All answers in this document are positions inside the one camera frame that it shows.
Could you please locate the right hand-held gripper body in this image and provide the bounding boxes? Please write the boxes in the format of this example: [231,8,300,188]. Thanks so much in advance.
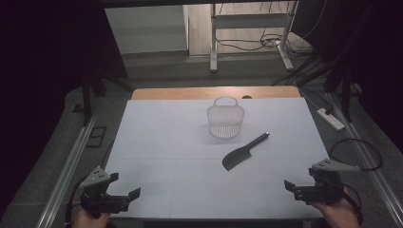
[293,158,361,205]

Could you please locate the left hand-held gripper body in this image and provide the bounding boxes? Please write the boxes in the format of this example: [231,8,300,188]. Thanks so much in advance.
[79,165,131,219]

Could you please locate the black kitchen knife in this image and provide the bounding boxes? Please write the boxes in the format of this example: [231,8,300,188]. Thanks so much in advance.
[221,131,271,172]

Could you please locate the white plastic basket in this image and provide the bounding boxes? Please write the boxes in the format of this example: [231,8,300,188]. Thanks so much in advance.
[206,96,246,140]

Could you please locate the person's right hand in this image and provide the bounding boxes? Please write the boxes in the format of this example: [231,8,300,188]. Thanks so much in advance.
[311,186,361,228]

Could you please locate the person's left hand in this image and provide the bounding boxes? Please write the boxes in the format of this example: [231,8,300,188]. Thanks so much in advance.
[72,207,110,228]

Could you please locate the white power strip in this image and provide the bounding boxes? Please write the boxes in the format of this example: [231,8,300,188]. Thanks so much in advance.
[316,107,346,132]

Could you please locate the black tripod stand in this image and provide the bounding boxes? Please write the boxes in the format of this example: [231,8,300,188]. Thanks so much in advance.
[272,56,362,124]
[71,70,136,127]

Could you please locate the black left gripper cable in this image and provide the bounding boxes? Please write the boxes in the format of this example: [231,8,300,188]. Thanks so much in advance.
[64,176,90,228]

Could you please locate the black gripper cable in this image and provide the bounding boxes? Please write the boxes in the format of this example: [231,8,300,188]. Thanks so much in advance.
[64,176,90,228]
[343,185,364,226]

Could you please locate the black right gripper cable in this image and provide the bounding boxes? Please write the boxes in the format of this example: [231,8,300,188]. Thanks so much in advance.
[343,185,364,226]

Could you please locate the aluminium rail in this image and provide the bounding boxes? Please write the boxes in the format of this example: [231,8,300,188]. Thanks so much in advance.
[35,112,100,228]
[328,92,403,228]

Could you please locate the black looped cable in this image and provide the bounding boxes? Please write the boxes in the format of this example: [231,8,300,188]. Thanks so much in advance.
[327,138,384,172]

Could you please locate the black floor cables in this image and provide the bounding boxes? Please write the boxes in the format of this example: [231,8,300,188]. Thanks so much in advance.
[215,27,316,59]

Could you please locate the white metal desk frame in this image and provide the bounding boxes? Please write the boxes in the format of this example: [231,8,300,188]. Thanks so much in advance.
[209,0,299,73]

